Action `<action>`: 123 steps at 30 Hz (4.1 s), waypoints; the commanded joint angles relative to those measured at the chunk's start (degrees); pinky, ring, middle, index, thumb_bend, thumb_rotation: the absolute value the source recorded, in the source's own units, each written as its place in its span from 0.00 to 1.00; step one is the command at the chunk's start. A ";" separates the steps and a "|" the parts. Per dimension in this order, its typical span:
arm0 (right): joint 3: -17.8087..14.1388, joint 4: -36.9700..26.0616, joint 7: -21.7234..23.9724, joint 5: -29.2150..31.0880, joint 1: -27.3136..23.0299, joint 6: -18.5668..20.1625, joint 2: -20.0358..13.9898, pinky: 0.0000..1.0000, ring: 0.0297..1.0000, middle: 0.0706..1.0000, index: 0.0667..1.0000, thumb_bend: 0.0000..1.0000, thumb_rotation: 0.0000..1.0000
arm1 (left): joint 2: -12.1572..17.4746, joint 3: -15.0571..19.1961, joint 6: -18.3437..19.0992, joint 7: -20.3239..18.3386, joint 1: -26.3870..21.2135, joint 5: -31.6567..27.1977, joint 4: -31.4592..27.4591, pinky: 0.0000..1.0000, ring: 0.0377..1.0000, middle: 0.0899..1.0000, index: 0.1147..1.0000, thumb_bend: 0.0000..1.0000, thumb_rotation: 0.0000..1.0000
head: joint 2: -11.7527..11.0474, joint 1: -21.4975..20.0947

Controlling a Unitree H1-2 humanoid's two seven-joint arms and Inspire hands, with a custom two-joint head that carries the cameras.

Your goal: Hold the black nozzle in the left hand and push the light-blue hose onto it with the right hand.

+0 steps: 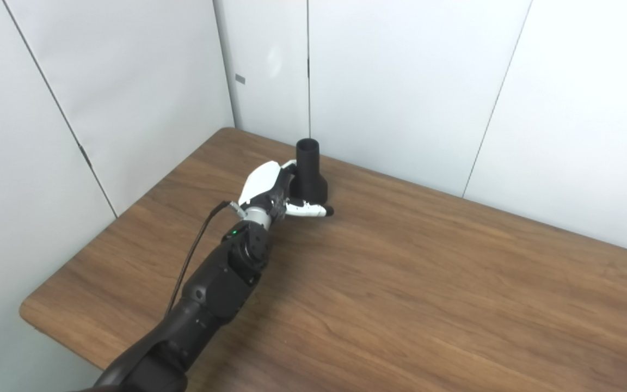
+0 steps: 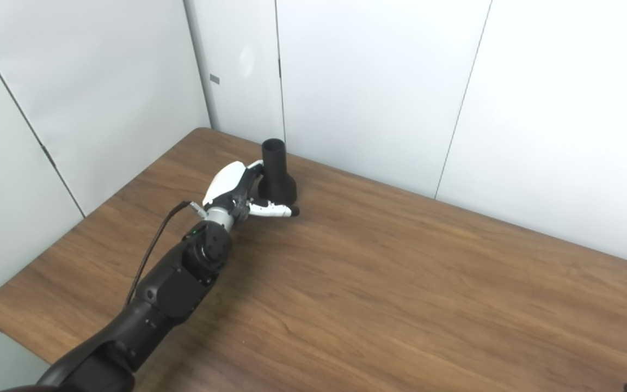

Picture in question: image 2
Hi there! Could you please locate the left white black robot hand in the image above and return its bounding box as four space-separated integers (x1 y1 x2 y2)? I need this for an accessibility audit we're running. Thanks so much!
202 160 300 225

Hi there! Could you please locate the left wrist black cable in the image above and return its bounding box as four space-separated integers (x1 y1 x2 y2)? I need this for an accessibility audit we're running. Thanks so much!
126 201 206 305

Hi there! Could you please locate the black flared nozzle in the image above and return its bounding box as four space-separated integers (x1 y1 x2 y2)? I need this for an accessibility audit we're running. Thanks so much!
259 139 298 206

